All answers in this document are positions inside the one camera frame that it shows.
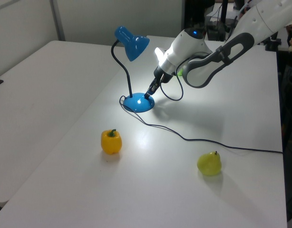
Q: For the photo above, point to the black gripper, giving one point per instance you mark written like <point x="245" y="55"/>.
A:
<point x="163" y="76"/>

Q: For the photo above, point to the blue gooseneck desk lamp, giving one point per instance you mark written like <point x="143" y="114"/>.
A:
<point x="139" y="104"/>

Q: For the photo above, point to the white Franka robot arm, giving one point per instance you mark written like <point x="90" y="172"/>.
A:
<point x="184" y="45"/>

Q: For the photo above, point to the green pepper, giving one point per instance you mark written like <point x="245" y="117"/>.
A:
<point x="180" y="72"/>

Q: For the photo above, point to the yellow bell pepper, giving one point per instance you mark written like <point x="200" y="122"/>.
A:
<point x="110" y="143"/>

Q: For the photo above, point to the black background equipment box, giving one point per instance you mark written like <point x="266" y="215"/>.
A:
<point x="215" y="31"/>

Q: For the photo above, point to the yellow-green pear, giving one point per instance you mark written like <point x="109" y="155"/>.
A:
<point x="209" y="164"/>

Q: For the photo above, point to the black background stand pole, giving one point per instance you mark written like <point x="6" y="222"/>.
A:
<point x="224" y="10"/>

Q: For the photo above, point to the black clamp with white band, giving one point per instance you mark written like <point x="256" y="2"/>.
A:
<point x="274" y="42"/>

